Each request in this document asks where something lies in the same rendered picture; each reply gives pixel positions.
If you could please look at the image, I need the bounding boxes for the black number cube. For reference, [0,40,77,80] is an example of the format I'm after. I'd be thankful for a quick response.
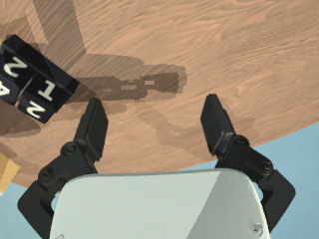
[0,51,36,106]
[17,74,66,123]

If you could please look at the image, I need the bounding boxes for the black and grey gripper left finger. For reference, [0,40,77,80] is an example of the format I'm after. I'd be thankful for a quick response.
[17,98,109,239]

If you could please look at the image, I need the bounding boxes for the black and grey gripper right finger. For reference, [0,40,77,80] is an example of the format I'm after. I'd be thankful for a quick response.
[200,94,296,234]

